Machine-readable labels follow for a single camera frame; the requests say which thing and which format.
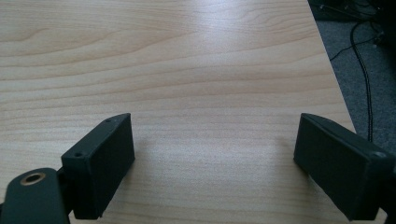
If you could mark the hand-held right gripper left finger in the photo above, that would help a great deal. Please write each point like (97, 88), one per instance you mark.
(99, 165)

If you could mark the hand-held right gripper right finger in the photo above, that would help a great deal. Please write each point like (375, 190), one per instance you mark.
(339, 169)

